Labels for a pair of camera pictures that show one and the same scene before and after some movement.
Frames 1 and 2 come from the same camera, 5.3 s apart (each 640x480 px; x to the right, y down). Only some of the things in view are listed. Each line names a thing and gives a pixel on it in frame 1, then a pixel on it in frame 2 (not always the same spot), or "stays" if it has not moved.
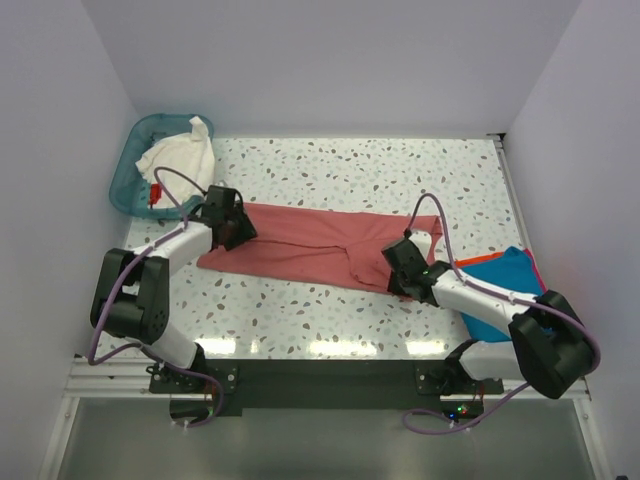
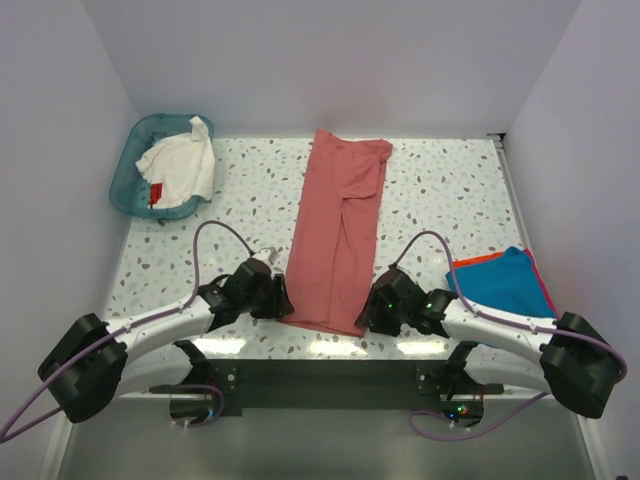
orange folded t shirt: (469, 261) stays
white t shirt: (182, 164) stays
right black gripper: (394, 287) -> (371, 315)
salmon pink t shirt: (339, 248) -> (334, 246)
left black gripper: (246, 232) -> (279, 305)
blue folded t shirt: (514, 272) stays
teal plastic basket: (129, 191) stays
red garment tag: (155, 193) stays
